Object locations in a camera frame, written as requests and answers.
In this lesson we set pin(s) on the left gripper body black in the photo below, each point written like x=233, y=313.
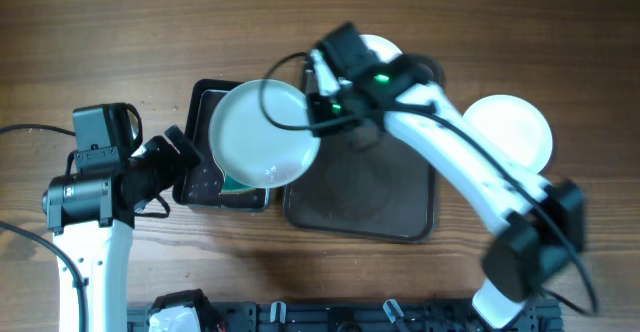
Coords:
x=160, y=166

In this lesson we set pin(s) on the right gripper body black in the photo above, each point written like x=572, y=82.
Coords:
x=338, y=106

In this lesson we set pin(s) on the white plate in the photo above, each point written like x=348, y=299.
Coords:
x=252, y=150
x=384, y=49
x=516, y=127

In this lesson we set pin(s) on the green yellow sponge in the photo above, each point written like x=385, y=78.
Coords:
x=232, y=186

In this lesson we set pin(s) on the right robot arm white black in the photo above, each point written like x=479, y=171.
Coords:
x=539, y=228

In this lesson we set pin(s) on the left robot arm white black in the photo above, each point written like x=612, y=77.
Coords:
x=91, y=214

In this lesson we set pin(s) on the black water basin tray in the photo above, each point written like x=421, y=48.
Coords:
x=203, y=186

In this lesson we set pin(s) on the dark brown serving tray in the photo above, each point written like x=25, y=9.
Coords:
x=367, y=184

